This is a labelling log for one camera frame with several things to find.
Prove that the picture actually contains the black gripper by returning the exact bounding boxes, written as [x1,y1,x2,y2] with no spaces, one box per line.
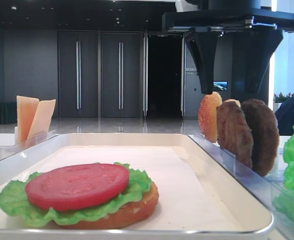
[162,0,294,95]

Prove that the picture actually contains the dark brown meat patty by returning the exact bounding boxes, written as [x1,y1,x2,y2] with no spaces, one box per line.
[241,98,279,177]

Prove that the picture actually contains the clear holder for lettuce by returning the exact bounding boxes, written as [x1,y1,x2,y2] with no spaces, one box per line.
[271,182,294,240]

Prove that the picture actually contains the pale yellow cheese slice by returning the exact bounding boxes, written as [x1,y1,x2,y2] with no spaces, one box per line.
[27,99,56,140]

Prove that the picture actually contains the clear holder for cheese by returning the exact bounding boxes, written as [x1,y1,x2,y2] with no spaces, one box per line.
[14,126,58,146]

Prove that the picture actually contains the orange cheese slice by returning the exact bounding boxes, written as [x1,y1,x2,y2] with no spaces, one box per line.
[16,95,40,143]

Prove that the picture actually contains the red tomato slice on tray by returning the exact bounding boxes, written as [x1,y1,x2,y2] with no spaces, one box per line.
[25,163,130,212]

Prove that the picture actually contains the green lettuce on tray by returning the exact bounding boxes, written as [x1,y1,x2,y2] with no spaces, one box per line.
[0,162,153,228]

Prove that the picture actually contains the sesame bun half outer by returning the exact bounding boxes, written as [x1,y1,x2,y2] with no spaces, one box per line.
[198,91,222,143]

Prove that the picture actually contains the potted plants by window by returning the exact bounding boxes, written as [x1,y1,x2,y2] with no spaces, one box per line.
[273,92,294,103]

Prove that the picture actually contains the dark blue chair back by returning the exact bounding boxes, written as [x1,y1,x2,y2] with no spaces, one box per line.
[275,95,294,136]

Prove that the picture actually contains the dark double doors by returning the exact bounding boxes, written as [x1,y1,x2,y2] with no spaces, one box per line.
[58,31,144,118]

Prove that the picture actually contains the white rectangular metal tray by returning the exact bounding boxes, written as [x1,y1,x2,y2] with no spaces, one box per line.
[0,133,274,240]

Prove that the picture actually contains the bottom bun on tray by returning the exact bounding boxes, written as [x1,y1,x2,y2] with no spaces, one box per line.
[62,182,159,230]

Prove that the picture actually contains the small wall display screen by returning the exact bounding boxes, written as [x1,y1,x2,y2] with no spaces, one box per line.
[213,81,228,92]

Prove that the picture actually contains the long clear right rail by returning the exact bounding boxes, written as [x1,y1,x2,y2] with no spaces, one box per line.
[190,131,290,240]

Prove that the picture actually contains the long clear rail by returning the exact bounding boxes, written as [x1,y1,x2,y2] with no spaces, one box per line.
[0,141,45,161]
[190,131,290,240]

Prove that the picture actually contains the long clear left rail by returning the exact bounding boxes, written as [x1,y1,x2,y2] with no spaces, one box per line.
[0,141,45,161]

